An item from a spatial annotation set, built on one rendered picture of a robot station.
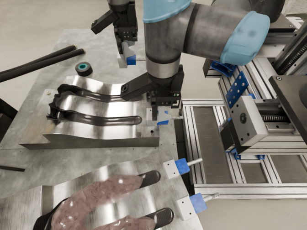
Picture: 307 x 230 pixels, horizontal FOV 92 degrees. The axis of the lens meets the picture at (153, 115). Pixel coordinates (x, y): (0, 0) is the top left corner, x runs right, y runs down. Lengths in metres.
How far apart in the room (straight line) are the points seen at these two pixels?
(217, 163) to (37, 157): 1.11
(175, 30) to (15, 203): 0.55
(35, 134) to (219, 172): 1.13
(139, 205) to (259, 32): 0.46
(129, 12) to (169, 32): 0.35
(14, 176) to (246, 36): 0.77
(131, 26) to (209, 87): 1.51
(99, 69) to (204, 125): 0.95
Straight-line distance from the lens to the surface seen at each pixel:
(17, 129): 0.85
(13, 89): 2.51
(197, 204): 0.50
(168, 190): 0.51
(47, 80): 0.97
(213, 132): 1.37
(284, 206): 1.70
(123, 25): 0.61
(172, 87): 0.38
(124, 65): 0.71
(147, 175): 0.51
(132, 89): 0.39
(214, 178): 1.24
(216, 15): 0.27
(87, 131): 0.56
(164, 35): 0.27
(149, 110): 0.52
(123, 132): 0.53
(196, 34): 0.26
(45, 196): 0.55
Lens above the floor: 1.36
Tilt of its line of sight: 57 degrees down
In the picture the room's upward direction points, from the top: straight up
